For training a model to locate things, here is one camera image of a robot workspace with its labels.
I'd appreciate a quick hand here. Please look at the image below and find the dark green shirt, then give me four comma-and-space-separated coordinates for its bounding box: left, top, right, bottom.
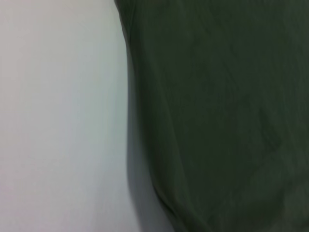
114, 0, 309, 232

